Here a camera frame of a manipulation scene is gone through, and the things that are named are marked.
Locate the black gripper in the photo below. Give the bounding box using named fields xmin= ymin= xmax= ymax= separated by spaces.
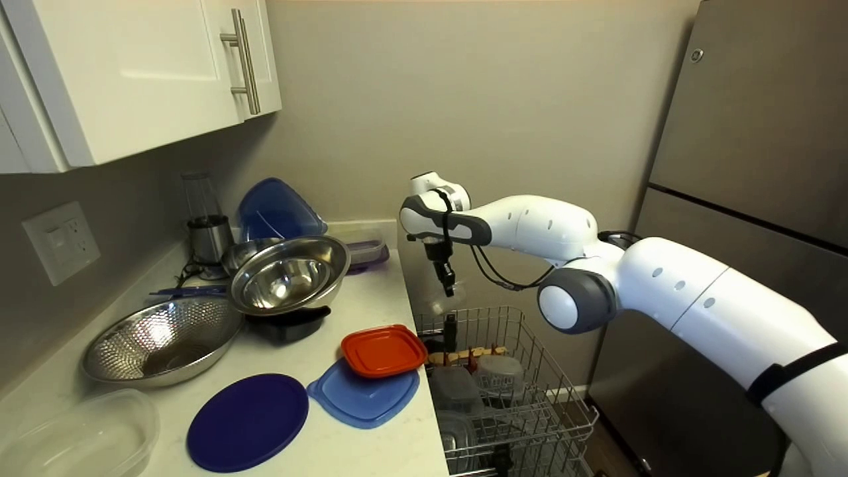
xmin=424 ymin=239 xmax=461 ymax=300

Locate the shiny steel mixing bowl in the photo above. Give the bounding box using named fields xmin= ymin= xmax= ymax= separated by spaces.
xmin=228 ymin=234 xmax=351 ymax=320

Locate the large steel mixing bowl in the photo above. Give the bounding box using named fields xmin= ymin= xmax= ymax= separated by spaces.
xmin=80 ymin=295 xmax=244 ymax=393

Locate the wooden utensil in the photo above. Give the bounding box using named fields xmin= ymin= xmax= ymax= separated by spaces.
xmin=424 ymin=345 xmax=512 ymax=371

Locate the container with purple lid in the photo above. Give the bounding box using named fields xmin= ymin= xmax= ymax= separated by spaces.
xmin=340 ymin=231 xmax=393 ymax=279

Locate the red square lid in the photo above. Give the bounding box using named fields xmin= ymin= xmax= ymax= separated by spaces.
xmin=336 ymin=324 xmax=428 ymax=385

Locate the clear plastic container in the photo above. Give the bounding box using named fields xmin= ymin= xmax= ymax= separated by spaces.
xmin=427 ymin=362 xmax=484 ymax=416
xmin=435 ymin=409 xmax=484 ymax=456

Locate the light blue square lid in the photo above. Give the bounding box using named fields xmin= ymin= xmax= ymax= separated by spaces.
xmin=304 ymin=358 xmax=420 ymax=432

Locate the large blue plastic lid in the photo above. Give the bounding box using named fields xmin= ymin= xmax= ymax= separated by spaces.
xmin=236 ymin=174 xmax=328 ymax=246

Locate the dark blue round lid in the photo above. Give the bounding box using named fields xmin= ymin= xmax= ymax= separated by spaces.
xmin=182 ymin=371 xmax=312 ymax=475

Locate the glass jar steel base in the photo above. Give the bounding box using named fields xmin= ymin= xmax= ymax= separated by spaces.
xmin=181 ymin=169 xmax=236 ymax=267

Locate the blue plastic utensil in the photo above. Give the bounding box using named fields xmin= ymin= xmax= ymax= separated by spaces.
xmin=145 ymin=281 xmax=230 ymax=304

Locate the grey refrigerator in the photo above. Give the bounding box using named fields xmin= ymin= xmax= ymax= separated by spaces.
xmin=585 ymin=0 xmax=848 ymax=477

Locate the clear glass dish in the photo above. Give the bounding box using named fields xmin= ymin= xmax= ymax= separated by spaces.
xmin=0 ymin=389 xmax=161 ymax=477

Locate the wire dishwasher rack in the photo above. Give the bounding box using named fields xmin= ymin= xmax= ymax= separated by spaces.
xmin=414 ymin=304 xmax=602 ymax=477

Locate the silver cabinet handle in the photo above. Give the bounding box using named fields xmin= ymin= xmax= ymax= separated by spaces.
xmin=216 ymin=7 xmax=265 ymax=120

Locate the white wall cabinet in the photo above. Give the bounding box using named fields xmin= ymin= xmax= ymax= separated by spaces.
xmin=0 ymin=0 xmax=285 ymax=178

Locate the white wall outlet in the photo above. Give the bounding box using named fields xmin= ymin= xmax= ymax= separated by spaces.
xmin=19 ymin=199 xmax=102 ymax=289

